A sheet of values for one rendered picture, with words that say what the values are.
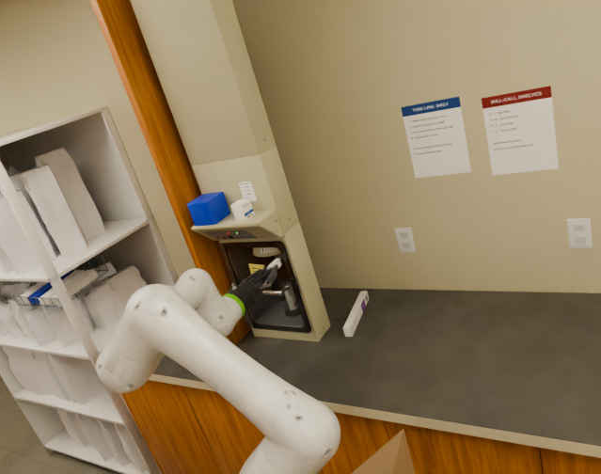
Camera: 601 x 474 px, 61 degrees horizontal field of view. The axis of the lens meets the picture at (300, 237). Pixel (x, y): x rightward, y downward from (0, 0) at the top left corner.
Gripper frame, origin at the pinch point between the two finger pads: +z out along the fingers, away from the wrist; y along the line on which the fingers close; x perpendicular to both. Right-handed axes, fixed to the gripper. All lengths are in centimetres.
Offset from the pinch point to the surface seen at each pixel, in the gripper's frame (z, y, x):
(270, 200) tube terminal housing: 5.3, -3.3, -23.2
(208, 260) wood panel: 1.2, 32.3, -2.4
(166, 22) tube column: 5, 15, -88
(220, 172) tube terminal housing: 5.3, 14.4, -35.8
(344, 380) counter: -13.9, -24.8, 37.1
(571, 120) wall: 48, -94, -24
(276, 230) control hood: 1.7, -4.8, -13.1
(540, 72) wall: 48, -87, -41
